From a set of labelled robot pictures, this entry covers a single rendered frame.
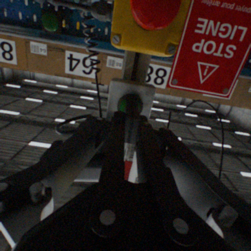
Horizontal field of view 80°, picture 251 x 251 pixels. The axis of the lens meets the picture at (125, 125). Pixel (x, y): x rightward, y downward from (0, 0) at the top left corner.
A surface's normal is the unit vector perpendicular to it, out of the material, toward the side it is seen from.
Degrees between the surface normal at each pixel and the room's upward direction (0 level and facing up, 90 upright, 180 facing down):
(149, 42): 90
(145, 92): 90
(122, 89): 90
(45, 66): 90
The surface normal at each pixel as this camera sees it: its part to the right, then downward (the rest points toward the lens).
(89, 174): -0.02, 0.43
